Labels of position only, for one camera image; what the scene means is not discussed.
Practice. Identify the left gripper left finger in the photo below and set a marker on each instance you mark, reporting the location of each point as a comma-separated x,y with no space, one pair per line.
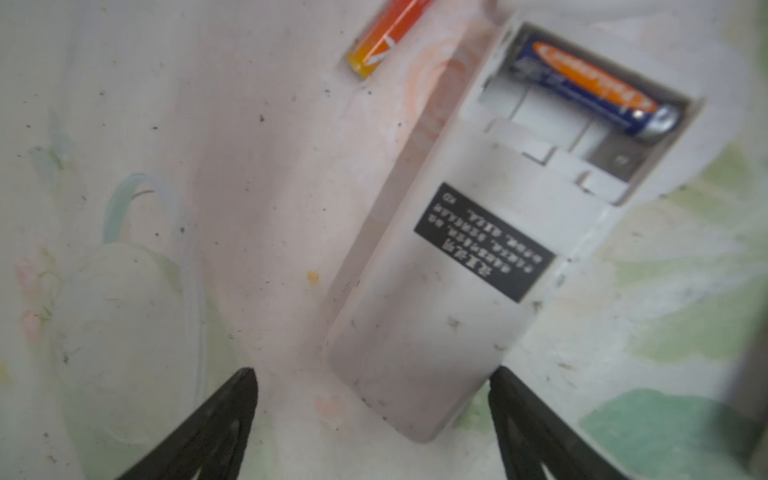
211,442

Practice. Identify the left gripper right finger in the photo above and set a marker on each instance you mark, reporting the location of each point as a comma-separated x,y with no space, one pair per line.
534,442

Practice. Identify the red white remote control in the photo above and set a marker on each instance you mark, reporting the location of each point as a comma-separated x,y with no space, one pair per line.
519,188

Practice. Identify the red orange battery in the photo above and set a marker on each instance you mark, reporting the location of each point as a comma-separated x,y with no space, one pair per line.
383,34

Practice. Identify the blue orange battery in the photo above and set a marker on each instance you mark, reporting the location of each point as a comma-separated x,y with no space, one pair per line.
584,83

